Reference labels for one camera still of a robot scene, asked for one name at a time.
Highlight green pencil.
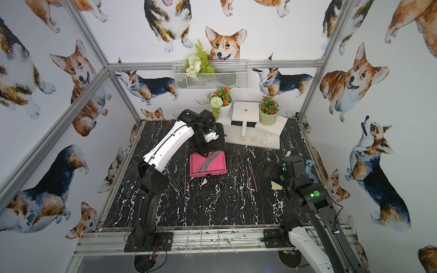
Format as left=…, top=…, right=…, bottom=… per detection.
left=199, top=151, right=221, bottom=170
left=196, top=151, right=221, bottom=173
left=196, top=157, right=215, bottom=173

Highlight pink top drawer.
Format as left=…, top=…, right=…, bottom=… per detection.
left=190, top=151, right=227, bottom=178

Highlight black drawer cabinet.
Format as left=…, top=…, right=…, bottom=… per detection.
left=188, top=123, right=226, bottom=155

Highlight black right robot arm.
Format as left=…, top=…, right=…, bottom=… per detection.
left=262, top=155, right=365, bottom=273

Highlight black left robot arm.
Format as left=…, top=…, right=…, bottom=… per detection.
left=125, top=109, right=221, bottom=253

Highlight yellow sticky note pad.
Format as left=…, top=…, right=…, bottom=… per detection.
left=271, top=181, right=283, bottom=191

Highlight teal plastic scoop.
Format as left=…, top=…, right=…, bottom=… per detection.
left=306, top=159, right=319, bottom=184

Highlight red pencil right group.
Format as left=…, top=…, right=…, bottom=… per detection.
left=245, top=166, right=253, bottom=200

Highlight white pot orange flowers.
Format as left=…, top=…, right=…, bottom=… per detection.
left=196, top=86, right=232, bottom=121

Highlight white wooden stand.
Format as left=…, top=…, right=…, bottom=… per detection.
left=217, top=101, right=289, bottom=150

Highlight dark blue pencil left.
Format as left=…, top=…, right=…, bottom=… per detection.
left=167, top=170, right=185, bottom=196

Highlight green pot red flowers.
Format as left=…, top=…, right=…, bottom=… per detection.
left=259, top=96, right=279, bottom=126

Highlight green fern with white flowers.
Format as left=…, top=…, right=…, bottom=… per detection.
left=182, top=40, right=215, bottom=79

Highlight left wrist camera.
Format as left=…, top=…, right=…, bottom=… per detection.
left=204, top=131, right=220, bottom=143

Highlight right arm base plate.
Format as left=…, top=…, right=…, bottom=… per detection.
left=261, top=226, right=293, bottom=249

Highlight white wire basket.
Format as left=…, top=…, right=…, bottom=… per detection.
left=172, top=60, right=249, bottom=91

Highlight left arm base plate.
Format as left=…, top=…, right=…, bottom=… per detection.
left=124, top=232, right=174, bottom=253

